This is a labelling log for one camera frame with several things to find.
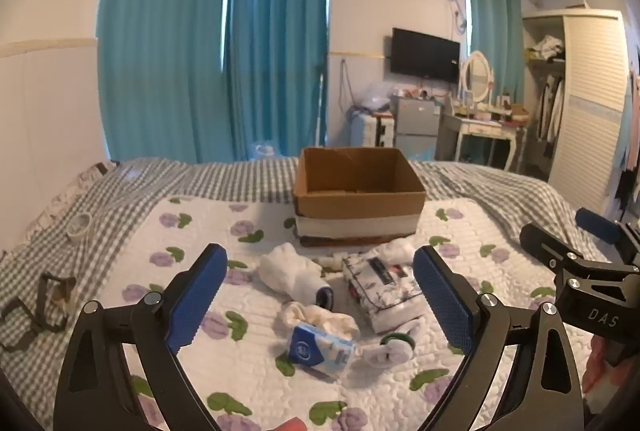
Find folded clothes on shelf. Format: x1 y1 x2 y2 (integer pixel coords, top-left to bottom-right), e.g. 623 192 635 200
530 35 566 60

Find white drawer unit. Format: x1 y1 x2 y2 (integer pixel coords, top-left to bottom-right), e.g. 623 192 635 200
350 111 396 149

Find white louvered wardrobe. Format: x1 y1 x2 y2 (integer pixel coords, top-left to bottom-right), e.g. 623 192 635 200
522 8 629 212

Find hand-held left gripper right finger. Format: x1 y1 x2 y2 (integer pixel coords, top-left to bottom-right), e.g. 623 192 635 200
412 245 586 431

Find small grey fridge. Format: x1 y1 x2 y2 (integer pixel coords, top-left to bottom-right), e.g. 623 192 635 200
392 95 444 156

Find wide teal curtain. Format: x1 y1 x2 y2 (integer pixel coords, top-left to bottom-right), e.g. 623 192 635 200
97 0 232 164

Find white floral quilt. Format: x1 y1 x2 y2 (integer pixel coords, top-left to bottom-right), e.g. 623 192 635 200
95 196 601 431

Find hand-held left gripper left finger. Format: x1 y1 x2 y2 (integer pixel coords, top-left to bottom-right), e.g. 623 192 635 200
54 243 228 431

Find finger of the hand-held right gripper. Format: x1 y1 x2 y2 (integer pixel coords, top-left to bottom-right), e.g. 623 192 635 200
519 223 586 269
575 207 623 244

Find teal window curtain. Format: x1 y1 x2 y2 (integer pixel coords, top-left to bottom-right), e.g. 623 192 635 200
222 0 331 162

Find cardboard box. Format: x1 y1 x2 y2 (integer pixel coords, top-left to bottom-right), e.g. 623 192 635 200
293 147 427 248

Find lace print pillow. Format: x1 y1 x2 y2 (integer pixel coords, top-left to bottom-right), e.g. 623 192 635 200
0 161 118 262

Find white dressing table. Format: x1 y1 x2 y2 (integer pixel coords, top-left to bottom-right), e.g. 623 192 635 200
440 103 529 172

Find clothes hanging on wall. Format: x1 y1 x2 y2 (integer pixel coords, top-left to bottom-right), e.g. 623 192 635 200
615 61 640 214

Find blue tissue packet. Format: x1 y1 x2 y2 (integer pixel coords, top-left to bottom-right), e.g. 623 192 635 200
287 323 357 379

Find clear tape roll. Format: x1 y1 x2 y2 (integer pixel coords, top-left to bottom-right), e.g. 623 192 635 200
66 212 94 242

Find white sock with green cuff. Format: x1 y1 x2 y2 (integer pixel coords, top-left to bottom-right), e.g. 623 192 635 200
361 318 423 368

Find narrow teal curtain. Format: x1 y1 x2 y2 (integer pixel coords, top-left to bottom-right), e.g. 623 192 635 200
462 0 523 108

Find hanging clothes in wardrobe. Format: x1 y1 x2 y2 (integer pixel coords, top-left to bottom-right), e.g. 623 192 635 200
535 76 566 145

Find clear plastic bag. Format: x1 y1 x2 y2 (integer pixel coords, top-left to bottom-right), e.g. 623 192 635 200
360 83 394 112

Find white oval mirror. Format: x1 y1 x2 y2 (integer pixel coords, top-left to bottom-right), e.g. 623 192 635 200
460 51 494 104

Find white sock with navy cuff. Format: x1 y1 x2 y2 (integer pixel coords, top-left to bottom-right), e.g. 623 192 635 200
258 243 335 310

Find floral print pouch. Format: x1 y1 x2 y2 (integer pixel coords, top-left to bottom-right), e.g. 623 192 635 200
341 251 427 333

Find mop pole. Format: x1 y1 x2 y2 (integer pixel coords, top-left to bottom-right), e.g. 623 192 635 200
317 65 327 148

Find cream sock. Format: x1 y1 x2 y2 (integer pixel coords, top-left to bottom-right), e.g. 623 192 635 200
280 302 360 343

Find black wall television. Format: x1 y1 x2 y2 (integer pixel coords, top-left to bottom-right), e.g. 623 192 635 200
391 27 461 84

